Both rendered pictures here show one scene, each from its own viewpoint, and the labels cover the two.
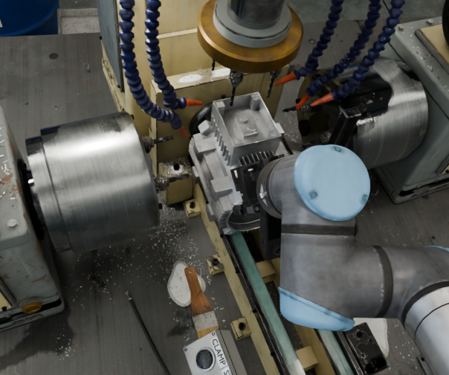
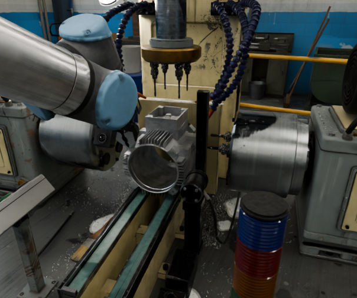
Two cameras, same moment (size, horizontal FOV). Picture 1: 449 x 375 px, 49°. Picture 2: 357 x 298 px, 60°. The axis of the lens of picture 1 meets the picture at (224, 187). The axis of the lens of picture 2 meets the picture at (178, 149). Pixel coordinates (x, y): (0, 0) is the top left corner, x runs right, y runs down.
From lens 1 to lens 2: 0.83 m
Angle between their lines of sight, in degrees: 46
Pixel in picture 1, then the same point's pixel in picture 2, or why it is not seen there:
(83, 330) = (36, 216)
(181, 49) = (172, 96)
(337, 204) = (68, 29)
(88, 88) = not seen: hidden behind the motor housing
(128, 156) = not seen: hidden behind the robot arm
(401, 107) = (278, 130)
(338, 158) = (90, 16)
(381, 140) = (255, 149)
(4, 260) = (12, 129)
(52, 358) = not seen: hidden behind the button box
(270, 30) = (168, 39)
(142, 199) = (83, 125)
